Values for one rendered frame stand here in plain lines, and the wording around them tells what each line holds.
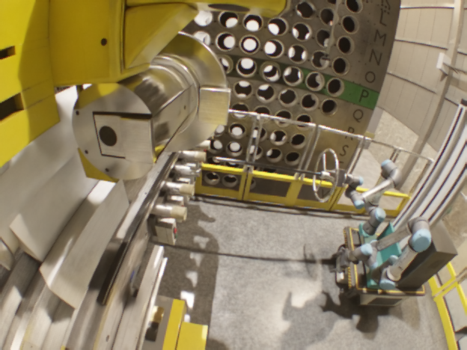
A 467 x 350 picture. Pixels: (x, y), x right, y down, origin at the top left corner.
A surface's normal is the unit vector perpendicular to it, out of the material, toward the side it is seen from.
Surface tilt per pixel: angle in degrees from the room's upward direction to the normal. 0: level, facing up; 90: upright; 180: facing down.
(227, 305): 0
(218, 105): 90
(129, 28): 90
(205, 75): 90
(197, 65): 90
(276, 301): 0
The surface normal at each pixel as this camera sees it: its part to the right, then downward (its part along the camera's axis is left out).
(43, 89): 0.99, 0.14
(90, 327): 0.12, -0.80
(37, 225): 0.96, -0.17
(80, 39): -0.07, 0.59
